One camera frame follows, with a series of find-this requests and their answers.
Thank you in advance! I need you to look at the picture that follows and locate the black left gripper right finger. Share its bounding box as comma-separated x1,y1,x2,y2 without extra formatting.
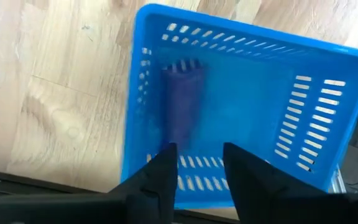
223,142,358,224

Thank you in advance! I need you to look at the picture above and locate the silver metal bracket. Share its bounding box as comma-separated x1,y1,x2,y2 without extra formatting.
330,164,347,194

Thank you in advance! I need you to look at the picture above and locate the dark blue power adapter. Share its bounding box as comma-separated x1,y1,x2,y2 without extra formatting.
162,60,205,149

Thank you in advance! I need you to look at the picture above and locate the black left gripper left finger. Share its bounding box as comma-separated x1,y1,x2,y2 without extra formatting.
0,142,179,224

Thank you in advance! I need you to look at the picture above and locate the blue slotted plastic basket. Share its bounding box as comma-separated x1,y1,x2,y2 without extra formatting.
120,2,358,210

